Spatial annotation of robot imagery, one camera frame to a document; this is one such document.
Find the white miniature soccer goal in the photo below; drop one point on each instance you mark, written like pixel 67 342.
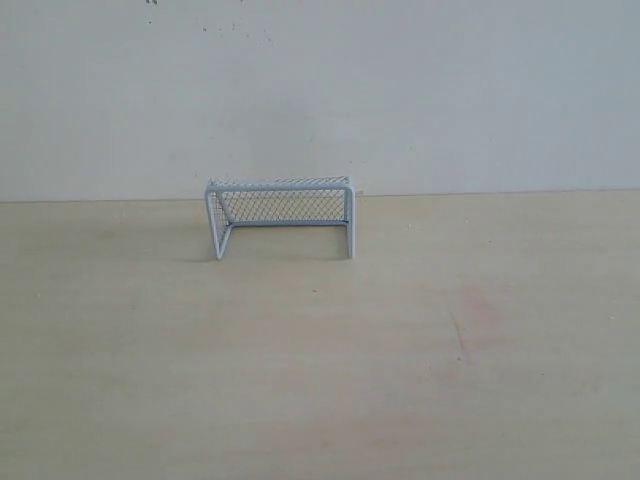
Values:
pixel 299 202

